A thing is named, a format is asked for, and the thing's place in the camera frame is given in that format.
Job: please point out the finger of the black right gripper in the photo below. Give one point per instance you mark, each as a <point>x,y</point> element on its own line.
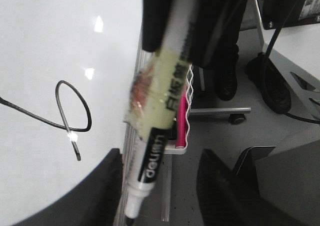
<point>216,31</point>
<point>154,20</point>

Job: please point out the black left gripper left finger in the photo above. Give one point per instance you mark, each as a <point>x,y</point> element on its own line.
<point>93,202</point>

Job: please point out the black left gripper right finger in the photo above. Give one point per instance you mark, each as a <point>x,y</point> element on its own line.
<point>225,200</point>

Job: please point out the white black whiteboard marker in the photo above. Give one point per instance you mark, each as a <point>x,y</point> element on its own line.
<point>154,100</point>

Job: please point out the white marker tray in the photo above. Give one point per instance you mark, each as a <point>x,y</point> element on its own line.
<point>170,148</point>

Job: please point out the wheeled metal stand leg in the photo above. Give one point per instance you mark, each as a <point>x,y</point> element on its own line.
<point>236,114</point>

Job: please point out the pink marker in tray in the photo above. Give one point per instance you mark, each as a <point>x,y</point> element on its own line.
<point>181,122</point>

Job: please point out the white whiteboard with aluminium frame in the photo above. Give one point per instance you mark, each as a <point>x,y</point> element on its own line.
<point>92,44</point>

